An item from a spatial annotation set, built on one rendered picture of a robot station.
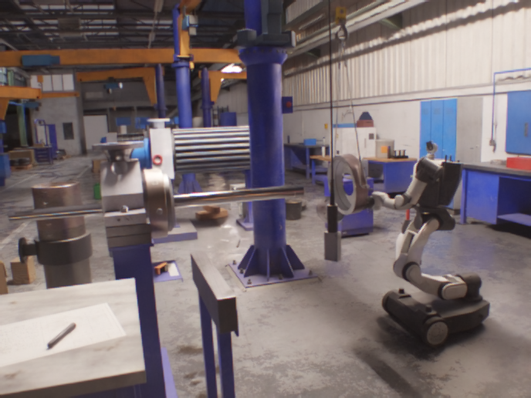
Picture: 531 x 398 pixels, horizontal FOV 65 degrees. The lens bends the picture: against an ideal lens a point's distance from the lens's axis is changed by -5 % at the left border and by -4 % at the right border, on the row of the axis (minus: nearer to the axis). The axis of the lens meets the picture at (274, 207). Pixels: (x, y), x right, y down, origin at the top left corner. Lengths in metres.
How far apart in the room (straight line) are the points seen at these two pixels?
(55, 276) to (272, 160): 2.09
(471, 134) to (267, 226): 4.07
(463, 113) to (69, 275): 5.71
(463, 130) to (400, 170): 1.71
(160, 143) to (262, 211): 2.15
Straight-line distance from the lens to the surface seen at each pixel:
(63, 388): 1.25
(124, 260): 2.09
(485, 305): 3.45
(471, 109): 7.18
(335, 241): 1.83
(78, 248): 3.71
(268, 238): 4.15
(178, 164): 5.89
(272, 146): 4.02
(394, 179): 8.25
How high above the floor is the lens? 1.49
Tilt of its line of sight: 11 degrees down
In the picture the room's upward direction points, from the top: 2 degrees counter-clockwise
